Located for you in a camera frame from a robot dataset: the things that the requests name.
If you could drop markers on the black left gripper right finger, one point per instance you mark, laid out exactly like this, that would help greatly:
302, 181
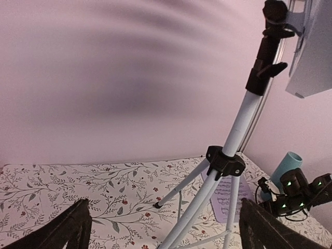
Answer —
259, 229

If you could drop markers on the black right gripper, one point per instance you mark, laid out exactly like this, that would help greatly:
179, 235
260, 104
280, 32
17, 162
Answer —
270, 206

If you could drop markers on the teal cup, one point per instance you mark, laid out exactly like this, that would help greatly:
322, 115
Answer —
289, 162

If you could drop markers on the floral patterned table mat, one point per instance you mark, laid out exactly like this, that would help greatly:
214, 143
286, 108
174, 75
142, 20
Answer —
121, 199

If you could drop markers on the light blue music stand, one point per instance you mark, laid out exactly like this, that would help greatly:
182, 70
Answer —
299, 41

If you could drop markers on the purple sheet music page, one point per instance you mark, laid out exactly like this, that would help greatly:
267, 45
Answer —
221, 197

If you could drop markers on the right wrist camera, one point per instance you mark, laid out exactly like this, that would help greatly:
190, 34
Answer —
269, 191

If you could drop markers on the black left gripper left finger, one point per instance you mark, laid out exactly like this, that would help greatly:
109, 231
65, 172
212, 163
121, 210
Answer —
70, 229

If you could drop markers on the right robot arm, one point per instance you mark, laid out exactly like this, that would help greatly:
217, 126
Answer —
296, 193

